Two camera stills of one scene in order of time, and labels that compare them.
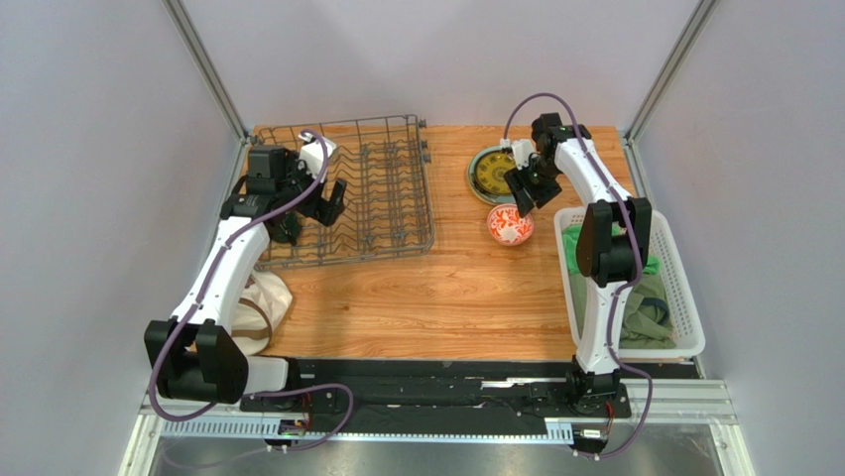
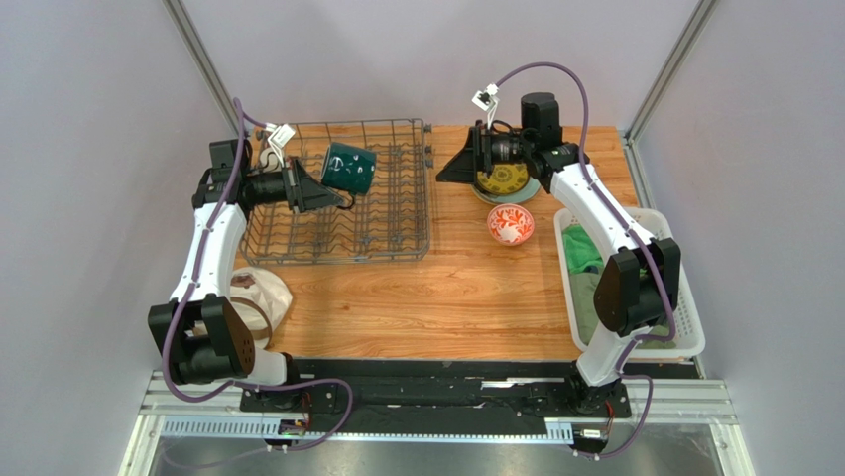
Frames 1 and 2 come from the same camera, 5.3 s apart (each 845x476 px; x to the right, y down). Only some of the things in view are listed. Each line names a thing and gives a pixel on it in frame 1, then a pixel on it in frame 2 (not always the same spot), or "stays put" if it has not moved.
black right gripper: (532, 182) -> (478, 152)
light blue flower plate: (490, 198) stays put
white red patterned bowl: (507, 226) stays put
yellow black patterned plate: (490, 171) stays put
